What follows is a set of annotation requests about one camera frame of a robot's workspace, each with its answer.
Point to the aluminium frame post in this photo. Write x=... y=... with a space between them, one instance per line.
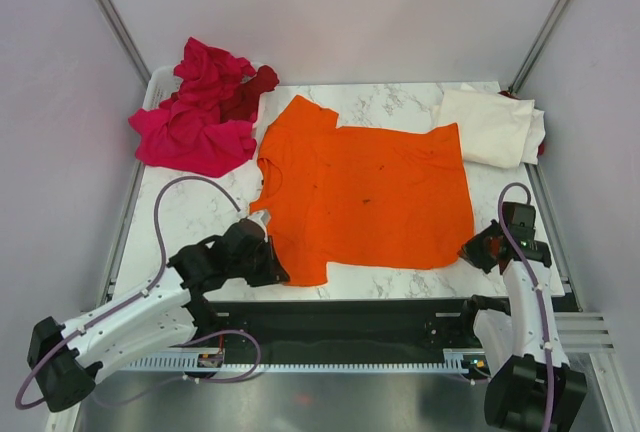
x=542 y=39
x=123 y=36

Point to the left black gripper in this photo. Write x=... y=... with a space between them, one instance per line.
x=273 y=271

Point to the folded white t shirt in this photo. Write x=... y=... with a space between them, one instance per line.
x=534 y=141

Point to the left aluminium frame post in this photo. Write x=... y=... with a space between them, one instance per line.
x=123 y=36

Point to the dark red t shirt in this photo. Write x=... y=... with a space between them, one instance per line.
x=243 y=104

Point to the white slotted cable duct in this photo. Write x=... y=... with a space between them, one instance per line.
x=197 y=361

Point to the white laundry basket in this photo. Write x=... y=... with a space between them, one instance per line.
x=163 y=83

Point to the aluminium cross extrusion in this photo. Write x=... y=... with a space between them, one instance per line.
x=583 y=332

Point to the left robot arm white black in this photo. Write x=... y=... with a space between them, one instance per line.
x=68 y=360

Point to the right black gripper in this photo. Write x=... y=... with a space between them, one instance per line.
x=470 y=250

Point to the right aluminium frame post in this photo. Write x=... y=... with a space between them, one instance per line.
x=542 y=39

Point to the left aluminium side rail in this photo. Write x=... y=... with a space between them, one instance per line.
x=116 y=250

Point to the orange t shirt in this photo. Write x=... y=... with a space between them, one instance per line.
x=360 y=196

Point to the folded cream t shirt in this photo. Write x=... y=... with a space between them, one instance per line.
x=492 y=128

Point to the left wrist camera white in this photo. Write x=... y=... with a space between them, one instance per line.
x=261 y=218

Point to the pink red t shirt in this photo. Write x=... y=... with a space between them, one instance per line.
x=190 y=131

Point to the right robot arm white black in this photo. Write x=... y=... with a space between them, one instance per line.
x=532 y=386

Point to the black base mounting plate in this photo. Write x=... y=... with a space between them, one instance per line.
x=338 y=331

